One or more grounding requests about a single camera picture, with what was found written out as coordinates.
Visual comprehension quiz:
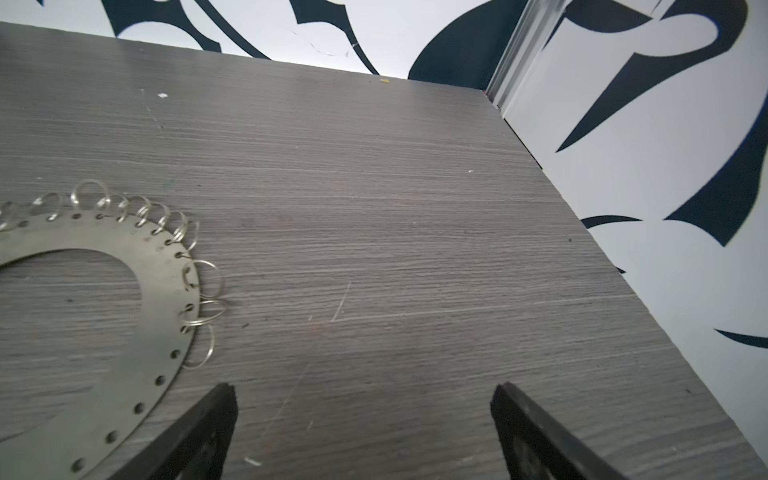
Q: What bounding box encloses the steel ring plate with keyrings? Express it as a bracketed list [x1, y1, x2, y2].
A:
[1, 179, 223, 479]

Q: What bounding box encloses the aluminium corner post right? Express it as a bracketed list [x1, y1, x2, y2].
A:
[486, 0, 568, 119]

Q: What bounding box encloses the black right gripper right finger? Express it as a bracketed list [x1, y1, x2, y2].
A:
[490, 383, 623, 479]

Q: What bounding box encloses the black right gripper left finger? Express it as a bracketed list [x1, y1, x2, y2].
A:
[112, 383, 239, 479]

